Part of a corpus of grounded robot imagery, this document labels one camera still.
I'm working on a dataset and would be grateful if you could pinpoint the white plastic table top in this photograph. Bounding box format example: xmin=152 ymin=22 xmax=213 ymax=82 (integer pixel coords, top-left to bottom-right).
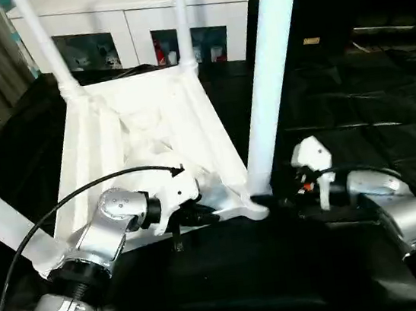
xmin=6 ymin=52 xmax=278 ymax=281

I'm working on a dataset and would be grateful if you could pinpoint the black work mat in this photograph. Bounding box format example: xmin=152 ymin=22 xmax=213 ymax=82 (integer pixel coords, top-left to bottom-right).
xmin=0 ymin=22 xmax=416 ymax=311

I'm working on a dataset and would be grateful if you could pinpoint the red white bottle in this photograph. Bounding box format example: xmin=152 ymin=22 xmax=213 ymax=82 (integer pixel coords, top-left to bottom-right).
xmin=152 ymin=38 xmax=167 ymax=66

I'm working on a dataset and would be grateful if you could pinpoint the white glass door cabinet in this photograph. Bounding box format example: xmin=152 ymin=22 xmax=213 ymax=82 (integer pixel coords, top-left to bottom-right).
xmin=3 ymin=0 xmax=260 ymax=92

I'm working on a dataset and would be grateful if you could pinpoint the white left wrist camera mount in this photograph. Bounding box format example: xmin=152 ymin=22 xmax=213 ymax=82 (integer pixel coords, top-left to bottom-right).
xmin=142 ymin=160 xmax=208 ymax=237

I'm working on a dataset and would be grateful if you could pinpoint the black left wrist camera cable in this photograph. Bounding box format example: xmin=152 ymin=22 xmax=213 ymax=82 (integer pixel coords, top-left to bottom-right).
xmin=0 ymin=160 xmax=205 ymax=311

